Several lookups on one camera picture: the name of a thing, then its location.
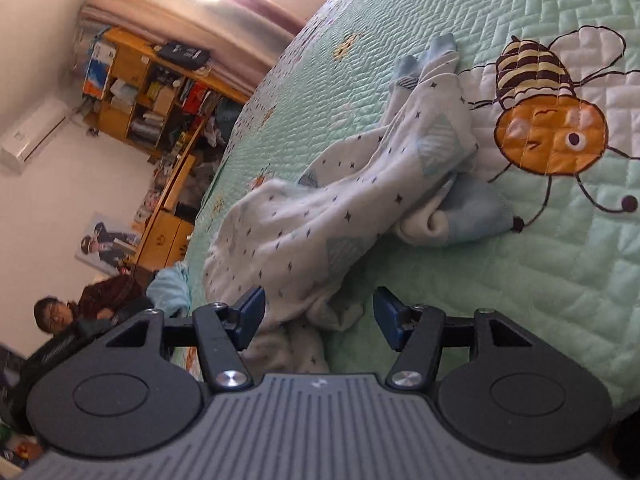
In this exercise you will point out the light blue clothes pile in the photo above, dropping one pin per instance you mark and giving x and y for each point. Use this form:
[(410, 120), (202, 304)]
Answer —
[(169, 291)]

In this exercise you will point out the pilot children poster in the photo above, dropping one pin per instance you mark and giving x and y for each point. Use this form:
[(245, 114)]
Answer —
[(106, 244)]

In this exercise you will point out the green quilted bee bedspread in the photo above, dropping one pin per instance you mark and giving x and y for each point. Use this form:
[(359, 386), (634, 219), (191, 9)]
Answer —
[(553, 91)]

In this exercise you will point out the white dotted baby garment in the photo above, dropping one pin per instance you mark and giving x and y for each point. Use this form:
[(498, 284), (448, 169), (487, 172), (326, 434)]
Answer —
[(412, 175)]

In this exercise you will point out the seated person with glasses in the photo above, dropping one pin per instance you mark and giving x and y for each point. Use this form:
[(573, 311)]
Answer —
[(71, 326)]

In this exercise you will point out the pink curtain left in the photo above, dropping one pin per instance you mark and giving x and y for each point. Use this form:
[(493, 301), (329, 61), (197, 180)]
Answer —
[(245, 38)]

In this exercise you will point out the dark hanging tote bag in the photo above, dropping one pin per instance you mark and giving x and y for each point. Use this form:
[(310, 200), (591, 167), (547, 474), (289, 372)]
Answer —
[(183, 55)]

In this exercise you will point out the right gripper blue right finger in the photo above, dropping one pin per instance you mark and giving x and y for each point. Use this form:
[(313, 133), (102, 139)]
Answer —
[(415, 333)]

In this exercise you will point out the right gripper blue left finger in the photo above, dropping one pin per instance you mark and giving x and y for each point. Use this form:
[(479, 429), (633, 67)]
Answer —
[(223, 332)]

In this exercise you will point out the white wall air conditioner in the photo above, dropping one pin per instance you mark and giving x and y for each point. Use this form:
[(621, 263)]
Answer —
[(26, 140)]

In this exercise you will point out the wooden bookshelf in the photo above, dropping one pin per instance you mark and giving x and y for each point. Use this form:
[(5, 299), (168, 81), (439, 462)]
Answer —
[(145, 101)]

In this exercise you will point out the wooden desk with drawers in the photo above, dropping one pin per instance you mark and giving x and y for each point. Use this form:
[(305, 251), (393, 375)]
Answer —
[(165, 238)]

